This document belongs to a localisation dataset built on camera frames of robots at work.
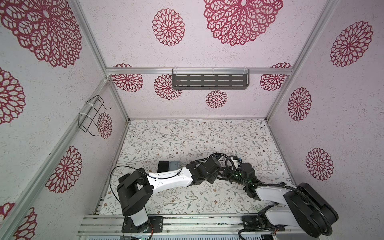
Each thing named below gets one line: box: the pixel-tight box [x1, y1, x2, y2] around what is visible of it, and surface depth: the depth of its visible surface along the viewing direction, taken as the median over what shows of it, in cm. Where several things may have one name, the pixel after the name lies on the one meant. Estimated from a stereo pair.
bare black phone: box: [157, 161, 170, 173], surface depth 97 cm
